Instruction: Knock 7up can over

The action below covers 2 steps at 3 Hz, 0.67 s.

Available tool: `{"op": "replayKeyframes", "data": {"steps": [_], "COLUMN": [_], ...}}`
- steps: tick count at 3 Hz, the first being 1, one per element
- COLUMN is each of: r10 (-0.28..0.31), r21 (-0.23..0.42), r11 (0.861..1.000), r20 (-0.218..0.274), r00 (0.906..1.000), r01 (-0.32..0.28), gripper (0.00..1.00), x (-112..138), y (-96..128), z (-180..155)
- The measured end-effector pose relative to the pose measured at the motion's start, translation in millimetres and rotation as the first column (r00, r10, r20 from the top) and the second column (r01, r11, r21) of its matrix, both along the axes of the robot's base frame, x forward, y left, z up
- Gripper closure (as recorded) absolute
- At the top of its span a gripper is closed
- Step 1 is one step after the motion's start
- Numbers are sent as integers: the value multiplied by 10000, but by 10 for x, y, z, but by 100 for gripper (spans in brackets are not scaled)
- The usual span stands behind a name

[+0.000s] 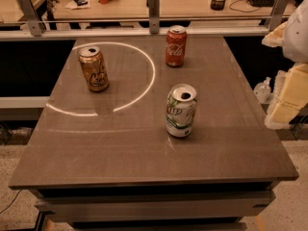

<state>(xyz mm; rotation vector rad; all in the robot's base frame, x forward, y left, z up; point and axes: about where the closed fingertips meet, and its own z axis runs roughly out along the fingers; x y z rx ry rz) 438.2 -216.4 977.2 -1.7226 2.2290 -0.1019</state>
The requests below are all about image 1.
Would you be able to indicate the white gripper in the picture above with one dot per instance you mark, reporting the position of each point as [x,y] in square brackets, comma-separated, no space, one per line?
[296,36]

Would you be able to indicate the white green 7up can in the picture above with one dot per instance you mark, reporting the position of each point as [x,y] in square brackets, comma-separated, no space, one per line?
[181,107]

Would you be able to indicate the red Coca-Cola can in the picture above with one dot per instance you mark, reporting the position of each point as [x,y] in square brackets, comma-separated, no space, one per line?
[176,45]

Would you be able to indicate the gold LaCroix can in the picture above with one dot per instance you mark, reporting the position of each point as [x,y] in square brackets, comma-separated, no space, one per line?
[92,63]

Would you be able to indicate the clear sanitizer bottle near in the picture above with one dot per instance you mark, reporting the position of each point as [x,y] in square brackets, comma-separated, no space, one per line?
[262,90]

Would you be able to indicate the black mesh cup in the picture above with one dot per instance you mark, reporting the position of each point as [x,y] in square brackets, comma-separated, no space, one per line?
[217,5]

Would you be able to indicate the right metal rail bracket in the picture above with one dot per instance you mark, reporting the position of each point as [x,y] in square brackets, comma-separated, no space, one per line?
[276,14]

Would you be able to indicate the metal rail bracket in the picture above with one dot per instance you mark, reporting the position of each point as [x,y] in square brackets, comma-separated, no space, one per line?
[276,14]
[35,25]
[154,16]

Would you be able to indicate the metal guard rail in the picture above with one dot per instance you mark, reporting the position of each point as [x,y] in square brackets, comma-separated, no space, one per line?
[126,32]

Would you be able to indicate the middle metal rail bracket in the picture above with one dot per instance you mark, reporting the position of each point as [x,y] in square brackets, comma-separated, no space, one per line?
[154,16]

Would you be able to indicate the left metal rail bracket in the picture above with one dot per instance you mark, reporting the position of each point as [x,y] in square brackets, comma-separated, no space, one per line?
[35,25]

